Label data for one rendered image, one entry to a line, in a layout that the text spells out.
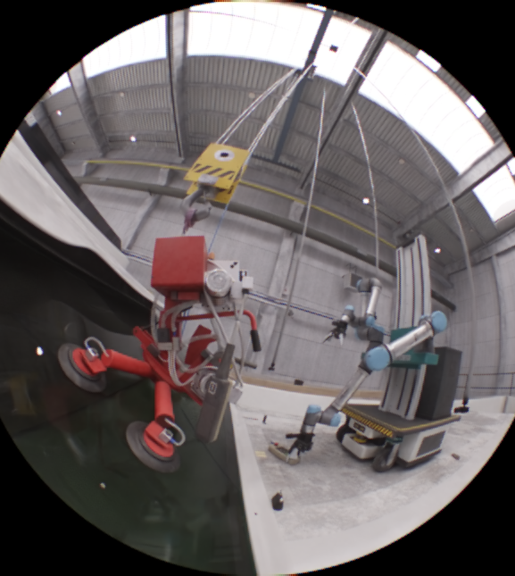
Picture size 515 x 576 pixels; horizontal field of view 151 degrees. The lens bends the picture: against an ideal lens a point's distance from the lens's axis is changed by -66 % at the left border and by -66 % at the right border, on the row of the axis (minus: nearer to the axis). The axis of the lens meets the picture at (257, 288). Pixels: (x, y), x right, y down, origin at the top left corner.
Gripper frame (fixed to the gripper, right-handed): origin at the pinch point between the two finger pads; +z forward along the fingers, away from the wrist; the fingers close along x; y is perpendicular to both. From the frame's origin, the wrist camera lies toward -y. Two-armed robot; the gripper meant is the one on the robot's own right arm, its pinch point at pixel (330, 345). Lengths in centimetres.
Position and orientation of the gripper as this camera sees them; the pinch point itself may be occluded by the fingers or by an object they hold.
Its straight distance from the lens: 137.1
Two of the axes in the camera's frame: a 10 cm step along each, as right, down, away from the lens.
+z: -5.8, 6.8, -4.4
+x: -5.9, 0.1, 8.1
